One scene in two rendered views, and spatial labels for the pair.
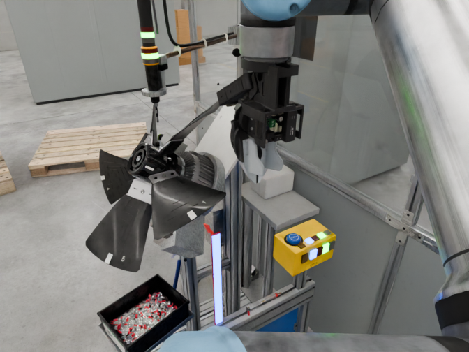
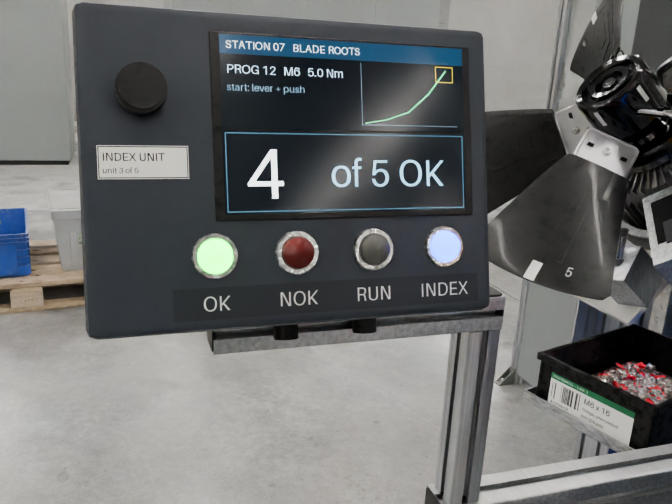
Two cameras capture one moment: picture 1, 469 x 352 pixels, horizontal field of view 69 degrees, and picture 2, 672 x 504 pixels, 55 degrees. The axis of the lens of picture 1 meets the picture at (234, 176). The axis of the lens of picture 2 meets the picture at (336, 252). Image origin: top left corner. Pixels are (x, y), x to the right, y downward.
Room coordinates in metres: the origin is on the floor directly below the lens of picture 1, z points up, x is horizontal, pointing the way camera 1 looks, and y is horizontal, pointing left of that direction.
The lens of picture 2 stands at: (-0.15, 0.50, 1.23)
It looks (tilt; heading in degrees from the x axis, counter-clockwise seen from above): 16 degrees down; 12
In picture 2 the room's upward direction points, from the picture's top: 3 degrees clockwise
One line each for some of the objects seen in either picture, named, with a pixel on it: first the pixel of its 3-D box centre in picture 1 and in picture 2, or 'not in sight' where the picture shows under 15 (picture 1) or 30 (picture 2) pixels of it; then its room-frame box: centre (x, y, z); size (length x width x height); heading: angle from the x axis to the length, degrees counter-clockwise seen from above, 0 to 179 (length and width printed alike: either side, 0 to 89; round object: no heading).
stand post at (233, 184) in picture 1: (232, 257); not in sight; (1.24, 0.01, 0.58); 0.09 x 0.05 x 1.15; 31
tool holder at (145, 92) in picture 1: (154, 75); not in sight; (0.96, 0.22, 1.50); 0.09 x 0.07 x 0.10; 156
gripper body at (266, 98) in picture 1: (267, 100); not in sight; (0.50, -0.05, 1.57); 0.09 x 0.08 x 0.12; 31
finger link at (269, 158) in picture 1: (270, 160); not in sight; (0.51, -0.06, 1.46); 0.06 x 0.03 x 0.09; 31
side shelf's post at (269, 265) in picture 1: (269, 267); not in sight; (1.34, -0.18, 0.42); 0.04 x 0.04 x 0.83; 31
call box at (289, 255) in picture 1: (303, 247); not in sight; (0.80, -0.21, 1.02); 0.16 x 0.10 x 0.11; 121
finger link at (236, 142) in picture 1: (245, 135); not in sight; (0.51, -0.02, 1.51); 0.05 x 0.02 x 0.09; 121
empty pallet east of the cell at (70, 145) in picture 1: (95, 146); not in sight; (3.67, 1.64, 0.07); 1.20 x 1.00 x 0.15; 105
